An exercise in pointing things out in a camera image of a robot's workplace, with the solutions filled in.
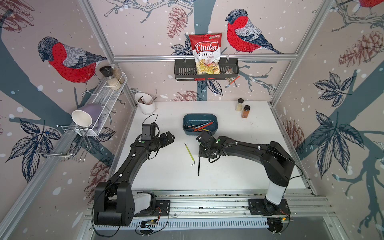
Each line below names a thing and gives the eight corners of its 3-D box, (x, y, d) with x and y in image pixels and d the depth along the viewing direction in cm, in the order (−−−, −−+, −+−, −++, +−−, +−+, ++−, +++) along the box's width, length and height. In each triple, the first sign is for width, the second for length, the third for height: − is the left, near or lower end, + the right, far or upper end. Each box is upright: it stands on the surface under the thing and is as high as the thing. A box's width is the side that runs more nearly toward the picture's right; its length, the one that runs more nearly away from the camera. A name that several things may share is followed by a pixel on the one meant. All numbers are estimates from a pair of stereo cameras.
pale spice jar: (236, 111, 117) (238, 103, 110) (234, 105, 121) (236, 98, 114) (242, 111, 117) (245, 103, 110) (241, 105, 121) (243, 98, 114)
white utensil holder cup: (146, 117, 114) (141, 107, 105) (138, 105, 123) (133, 94, 114) (158, 111, 118) (155, 101, 109) (149, 100, 127) (146, 89, 118)
